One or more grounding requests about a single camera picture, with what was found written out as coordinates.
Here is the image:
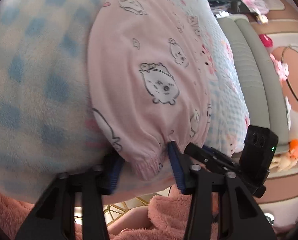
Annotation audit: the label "thin metal hoop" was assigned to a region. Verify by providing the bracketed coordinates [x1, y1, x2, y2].
[281, 44, 298, 113]

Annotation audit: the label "pink printed pajama pants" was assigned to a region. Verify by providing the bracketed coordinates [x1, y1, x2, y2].
[86, 0, 213, 180]

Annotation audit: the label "pink printed cloth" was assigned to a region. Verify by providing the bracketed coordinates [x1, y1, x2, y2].
[231, 0, 269, 15]

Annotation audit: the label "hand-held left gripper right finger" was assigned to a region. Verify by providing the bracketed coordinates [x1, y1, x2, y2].
[167, 140, 267, 240]

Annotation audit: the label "gold metal frame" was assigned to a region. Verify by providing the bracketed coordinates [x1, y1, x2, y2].
[103, 196, 149, 214]

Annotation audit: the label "person's bare leg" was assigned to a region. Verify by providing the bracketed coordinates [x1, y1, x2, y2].
[106, 206, 154, 234]

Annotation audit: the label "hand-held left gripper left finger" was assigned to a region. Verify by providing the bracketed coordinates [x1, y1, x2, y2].
[14, 152, 126, 240]

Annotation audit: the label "small beige doll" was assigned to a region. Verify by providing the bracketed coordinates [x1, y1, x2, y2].
[271, 154, 298, 173]

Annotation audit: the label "grey padded bed headboard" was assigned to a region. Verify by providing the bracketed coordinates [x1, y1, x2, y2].
[217, 14, 289, 140]

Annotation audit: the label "blue checked printed blanket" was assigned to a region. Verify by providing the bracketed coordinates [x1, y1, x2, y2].
[0, 0, 250, 204]

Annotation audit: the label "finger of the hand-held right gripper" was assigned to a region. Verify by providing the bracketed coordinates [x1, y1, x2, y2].
[184, 143, 239, 174]

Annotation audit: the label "pink fluffy robe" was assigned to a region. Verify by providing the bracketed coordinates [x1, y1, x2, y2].
[0, 185, 219, 240]

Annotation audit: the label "red plush toy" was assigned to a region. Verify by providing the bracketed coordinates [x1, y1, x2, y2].
[259, 33, 274, 48]

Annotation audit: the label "pink white plush toy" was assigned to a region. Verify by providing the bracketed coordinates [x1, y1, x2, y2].
[270, 54, 289, 82]

